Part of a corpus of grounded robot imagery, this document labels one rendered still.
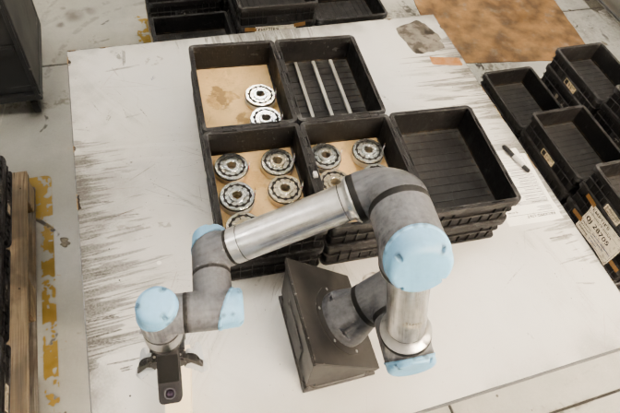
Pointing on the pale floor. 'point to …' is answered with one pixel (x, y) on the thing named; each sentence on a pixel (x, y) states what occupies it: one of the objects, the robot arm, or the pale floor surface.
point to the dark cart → (18, 36)
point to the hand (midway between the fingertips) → (172, 375)
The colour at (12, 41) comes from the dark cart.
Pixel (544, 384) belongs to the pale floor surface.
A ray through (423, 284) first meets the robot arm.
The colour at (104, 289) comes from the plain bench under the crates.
